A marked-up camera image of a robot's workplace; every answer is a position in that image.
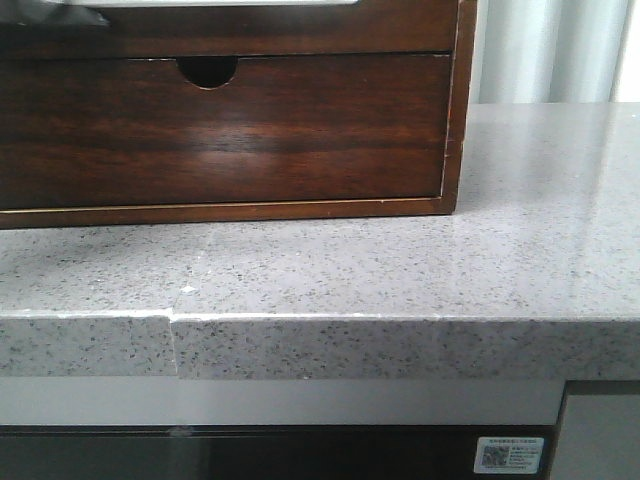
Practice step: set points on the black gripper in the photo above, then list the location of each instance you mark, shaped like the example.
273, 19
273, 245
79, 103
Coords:
50, 14

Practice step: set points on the wooden drawer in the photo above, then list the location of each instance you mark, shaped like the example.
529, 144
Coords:
361, 27
123, 132

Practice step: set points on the dark wooden drawer cabinet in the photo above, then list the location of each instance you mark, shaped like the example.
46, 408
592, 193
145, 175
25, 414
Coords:
215, 70

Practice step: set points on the black glass appliance front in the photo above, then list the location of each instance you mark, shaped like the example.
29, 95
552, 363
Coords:
256, 452

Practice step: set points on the white curtain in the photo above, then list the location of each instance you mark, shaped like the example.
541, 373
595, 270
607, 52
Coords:
556, 51

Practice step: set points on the white QR code sticker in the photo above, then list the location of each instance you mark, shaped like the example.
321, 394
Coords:
508, 455

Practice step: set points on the grey cabinet door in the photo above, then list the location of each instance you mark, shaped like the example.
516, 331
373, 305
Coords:
598, 431

